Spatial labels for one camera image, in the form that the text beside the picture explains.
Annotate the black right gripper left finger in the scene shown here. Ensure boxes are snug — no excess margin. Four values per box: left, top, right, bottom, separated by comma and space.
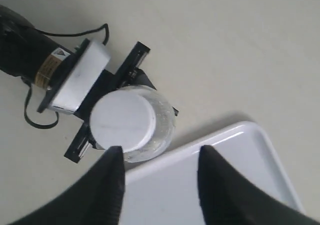
14, 146, 125, 225

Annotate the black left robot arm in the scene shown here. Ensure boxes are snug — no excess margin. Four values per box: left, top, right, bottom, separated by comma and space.
0, 6, 178, 163

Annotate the white bottle cap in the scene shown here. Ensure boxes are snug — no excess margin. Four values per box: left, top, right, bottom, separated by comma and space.
89, 90, 156, 153

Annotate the black left camera cable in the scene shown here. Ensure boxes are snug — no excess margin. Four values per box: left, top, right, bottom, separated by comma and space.
23, 22, 110, 130

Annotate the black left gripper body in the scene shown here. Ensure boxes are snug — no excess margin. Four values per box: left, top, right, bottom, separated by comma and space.
21, 38, 152, 165

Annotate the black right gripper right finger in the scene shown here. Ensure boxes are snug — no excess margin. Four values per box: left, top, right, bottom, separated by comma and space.
197, 145, 319, 225

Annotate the white plastic tray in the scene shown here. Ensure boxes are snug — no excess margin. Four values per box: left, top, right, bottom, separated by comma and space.
119, 121, 304, 225

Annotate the clear plastic drink bottle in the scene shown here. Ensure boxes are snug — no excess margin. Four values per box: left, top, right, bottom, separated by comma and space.
122, 85, 176, 163

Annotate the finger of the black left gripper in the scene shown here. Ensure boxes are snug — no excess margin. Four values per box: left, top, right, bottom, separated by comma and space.
130, 68, 156, 90
87, 137, 105, 150

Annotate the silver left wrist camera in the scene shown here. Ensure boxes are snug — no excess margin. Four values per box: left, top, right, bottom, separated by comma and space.
48, 40, 111, 114

